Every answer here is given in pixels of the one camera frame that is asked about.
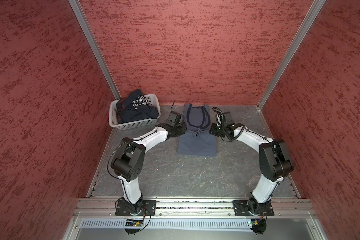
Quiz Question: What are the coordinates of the grey blue tank top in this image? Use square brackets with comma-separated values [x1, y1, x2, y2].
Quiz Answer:
[178, 103, 217, 157]

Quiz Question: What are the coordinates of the dark navy tank top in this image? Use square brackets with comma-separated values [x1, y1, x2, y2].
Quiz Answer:
[116, 89, 159, 124]

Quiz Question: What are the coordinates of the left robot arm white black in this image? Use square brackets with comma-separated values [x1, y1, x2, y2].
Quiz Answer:
[107, 123, 187, 216]

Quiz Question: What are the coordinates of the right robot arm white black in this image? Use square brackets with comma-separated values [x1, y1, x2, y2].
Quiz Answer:
[210, 124, 294, 216]

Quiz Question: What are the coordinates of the white plastic laundry basket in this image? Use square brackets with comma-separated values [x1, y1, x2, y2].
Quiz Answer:
[109, 94, 161, 131]

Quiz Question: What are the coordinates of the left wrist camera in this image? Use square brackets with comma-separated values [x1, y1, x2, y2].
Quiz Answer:
[165, 111, 183, 127]

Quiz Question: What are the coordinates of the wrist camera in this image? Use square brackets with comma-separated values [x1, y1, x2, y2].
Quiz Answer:
[212, 107, 235, 126]
[165, 111, 183, 127]

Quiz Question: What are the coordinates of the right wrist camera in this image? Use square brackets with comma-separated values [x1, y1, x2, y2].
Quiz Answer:
[212, 107, 235, 126]

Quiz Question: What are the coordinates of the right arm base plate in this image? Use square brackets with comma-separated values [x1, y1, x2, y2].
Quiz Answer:
[233, 199, 275, 217]

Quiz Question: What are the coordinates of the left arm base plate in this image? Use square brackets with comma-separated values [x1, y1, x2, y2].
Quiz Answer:
[115, 199, 157, 216]

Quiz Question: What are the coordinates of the right connector board with wires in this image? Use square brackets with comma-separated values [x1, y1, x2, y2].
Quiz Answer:
[251, 212, 267, 235]

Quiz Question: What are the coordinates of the connector board with wires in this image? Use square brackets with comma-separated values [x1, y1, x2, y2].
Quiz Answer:
[124, 207, 152, 235]
[251, 212, 267, 235]

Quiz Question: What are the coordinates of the left connector board with wires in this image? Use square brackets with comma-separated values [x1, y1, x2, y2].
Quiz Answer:
[124, 207, 152, 235]

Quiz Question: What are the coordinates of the aluminium front rail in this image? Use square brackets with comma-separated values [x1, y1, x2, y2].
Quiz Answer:
[73, 197, 317, 219]

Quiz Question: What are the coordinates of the perforated cable duct strip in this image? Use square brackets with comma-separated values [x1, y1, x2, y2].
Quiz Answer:
[80, 218, 251, 231]

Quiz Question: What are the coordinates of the right corner aluminium post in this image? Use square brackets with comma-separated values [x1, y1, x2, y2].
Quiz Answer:
[257, 0, 326, 111]

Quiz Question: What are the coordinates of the corner aluminium post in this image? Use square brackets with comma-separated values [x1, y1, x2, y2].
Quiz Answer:
[69, 0, 121, 100]
[257, 0, 326, 111]

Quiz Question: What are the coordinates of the left corner aluminium post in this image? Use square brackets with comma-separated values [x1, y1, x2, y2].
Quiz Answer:
[69, 0, 121, 100]

